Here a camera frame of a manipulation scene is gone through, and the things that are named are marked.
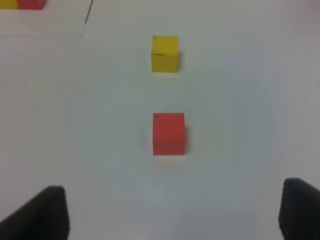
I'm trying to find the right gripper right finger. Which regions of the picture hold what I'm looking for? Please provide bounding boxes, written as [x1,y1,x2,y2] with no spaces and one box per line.
[278,178,320,240]

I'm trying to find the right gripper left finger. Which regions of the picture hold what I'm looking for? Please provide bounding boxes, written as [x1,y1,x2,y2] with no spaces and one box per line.
[0,186,70,240]

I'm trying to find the template red block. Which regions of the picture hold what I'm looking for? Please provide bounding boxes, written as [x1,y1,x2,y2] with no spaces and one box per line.
[17,0,47,10]

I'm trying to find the template yellow block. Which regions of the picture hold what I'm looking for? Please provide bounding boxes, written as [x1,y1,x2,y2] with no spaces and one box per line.
[0,0,19,10]

